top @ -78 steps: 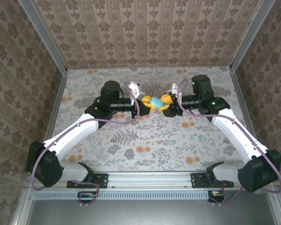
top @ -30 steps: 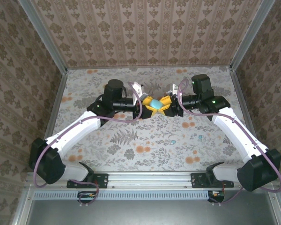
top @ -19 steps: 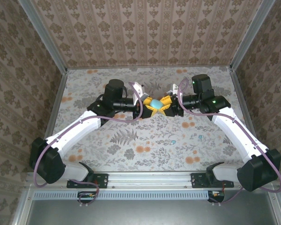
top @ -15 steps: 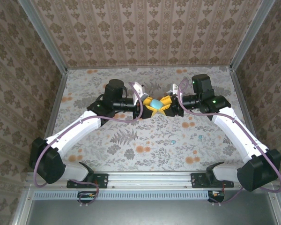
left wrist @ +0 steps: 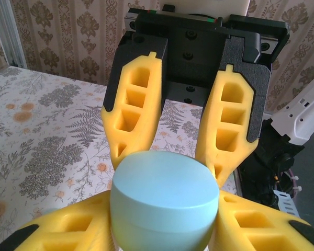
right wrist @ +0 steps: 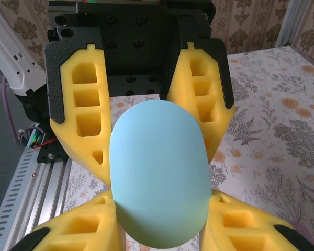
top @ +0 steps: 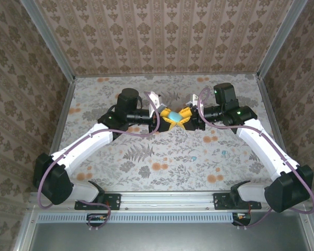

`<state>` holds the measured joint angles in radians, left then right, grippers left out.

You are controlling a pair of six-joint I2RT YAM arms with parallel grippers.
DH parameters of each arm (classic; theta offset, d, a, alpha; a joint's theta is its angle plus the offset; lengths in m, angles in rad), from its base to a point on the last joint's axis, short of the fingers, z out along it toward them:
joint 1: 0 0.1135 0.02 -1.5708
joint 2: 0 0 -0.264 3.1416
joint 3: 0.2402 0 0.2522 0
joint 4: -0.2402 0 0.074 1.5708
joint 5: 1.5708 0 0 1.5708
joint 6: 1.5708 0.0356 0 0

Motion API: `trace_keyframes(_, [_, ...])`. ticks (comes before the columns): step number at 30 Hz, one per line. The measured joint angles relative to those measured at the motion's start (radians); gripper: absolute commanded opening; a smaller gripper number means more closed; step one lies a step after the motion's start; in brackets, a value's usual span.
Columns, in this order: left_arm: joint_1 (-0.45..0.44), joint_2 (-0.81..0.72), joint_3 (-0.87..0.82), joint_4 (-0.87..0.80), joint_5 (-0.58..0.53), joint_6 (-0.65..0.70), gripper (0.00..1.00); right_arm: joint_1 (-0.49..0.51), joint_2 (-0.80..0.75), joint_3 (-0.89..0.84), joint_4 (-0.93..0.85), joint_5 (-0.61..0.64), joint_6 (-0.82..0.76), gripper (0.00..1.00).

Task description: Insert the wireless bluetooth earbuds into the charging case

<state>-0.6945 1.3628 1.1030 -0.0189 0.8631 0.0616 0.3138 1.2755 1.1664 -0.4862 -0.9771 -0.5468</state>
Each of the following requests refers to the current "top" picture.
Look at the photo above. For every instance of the blue earbud charging case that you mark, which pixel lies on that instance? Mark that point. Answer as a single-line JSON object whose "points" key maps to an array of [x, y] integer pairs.
{"points": [[175, 116]]}

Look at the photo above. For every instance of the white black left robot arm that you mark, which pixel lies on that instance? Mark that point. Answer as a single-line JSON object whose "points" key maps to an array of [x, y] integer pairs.
{"points": [[81, 149]]}

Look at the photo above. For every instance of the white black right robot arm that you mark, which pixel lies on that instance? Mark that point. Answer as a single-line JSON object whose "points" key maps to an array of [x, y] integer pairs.
{"points": [[264, 146]]}

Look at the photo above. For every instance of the floral patterned table cover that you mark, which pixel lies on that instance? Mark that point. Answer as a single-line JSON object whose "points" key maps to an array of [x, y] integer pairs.
{"points": [[167, 177]]}

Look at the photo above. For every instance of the grey metal shelf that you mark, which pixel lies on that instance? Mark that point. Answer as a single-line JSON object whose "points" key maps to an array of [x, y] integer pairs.
{"points": [[159, 238]]}

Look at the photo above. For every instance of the aluminium table edge rail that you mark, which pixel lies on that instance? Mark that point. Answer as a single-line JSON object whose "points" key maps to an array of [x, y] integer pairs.
{"points": [[146, 75], [62, 112], [267, 104]]}

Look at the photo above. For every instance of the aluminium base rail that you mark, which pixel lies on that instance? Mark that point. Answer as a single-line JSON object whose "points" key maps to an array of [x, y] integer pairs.
{"points": [[167, 201]]}

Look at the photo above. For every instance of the aluminium frame post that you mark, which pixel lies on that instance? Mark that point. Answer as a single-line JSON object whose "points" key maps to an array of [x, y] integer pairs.
{"points": [[280, 39], [52, 44]]}

